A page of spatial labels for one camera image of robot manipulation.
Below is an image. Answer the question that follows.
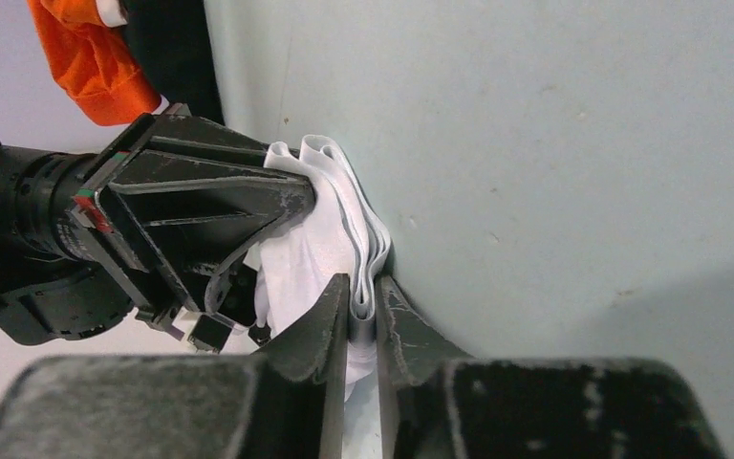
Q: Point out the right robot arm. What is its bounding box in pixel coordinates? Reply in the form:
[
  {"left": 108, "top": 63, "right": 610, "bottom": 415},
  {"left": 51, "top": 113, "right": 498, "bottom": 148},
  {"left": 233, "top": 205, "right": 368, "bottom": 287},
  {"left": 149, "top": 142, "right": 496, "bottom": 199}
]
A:
[{"left": 0, "top": 104, "right": 315, "bottom": 352}]

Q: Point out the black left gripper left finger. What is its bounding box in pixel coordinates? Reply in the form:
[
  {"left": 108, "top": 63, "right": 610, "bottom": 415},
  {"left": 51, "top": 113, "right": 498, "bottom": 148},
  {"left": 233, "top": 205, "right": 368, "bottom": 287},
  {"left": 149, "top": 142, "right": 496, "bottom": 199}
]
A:
[{"left": 0, "top": 273, "right": 350, "bottom": 458}]

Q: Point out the orange underwear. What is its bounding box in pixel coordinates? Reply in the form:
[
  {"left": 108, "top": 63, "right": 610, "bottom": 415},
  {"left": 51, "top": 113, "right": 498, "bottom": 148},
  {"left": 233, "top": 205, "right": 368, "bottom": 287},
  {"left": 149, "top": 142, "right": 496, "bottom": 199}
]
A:
[{"left": 27, "top": 0, "right": 162, "bottom": 126}]

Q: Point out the white underwear black trim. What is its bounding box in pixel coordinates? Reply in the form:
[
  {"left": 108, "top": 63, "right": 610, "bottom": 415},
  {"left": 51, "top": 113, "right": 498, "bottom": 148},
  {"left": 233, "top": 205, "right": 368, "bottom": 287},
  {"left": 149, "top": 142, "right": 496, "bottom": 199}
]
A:
[{"left": 253, "top": 134, "right": 392, "bottom": 459}]

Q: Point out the black underwear beige waistband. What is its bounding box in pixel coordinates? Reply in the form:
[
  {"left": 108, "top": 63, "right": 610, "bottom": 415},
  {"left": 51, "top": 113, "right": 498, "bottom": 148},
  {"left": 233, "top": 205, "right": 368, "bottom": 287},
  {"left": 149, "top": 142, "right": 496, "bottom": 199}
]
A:
[{"left": 120, "top": 0, "right": 225, "bottom": 124}]

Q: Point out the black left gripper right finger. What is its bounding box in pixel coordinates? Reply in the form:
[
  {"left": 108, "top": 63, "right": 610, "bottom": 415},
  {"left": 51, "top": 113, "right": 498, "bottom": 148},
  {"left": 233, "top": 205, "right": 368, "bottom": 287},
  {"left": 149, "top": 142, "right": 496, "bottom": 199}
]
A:
[{"left": 375, "top": 275, "right": 724, "bottom": 458}]

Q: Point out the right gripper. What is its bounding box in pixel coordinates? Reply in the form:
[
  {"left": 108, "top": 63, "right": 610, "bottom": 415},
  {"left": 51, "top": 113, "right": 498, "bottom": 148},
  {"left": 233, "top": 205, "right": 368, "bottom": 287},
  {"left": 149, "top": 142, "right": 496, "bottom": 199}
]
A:
[{"left": 58, "top": 115, "right": 315, "bottom": 353}]

